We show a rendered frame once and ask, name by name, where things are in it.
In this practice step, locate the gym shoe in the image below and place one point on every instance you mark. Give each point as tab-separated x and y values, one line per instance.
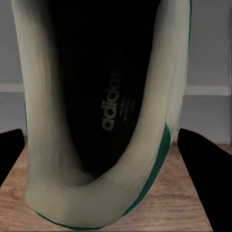
104	82

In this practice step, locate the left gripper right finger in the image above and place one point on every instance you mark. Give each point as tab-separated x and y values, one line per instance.
210	169

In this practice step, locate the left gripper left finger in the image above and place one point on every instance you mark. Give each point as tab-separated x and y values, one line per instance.
12	144

